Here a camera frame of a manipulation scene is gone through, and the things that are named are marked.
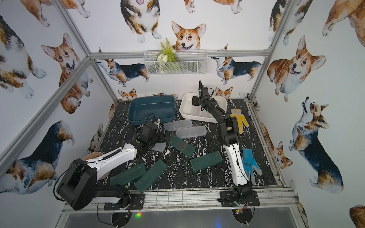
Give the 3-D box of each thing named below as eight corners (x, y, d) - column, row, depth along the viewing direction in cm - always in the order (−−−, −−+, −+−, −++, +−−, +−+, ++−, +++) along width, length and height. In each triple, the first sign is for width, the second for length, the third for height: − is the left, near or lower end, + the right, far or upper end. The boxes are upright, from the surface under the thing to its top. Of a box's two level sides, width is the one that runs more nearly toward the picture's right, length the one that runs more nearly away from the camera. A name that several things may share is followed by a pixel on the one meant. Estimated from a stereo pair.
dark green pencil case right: (193, 171, 86) (193, 170, 84) (189, 161, 90) (189, 160, 88) (223, 160, 90) (223, 159, 88) (218, 151, 94) (219, 150, 92)
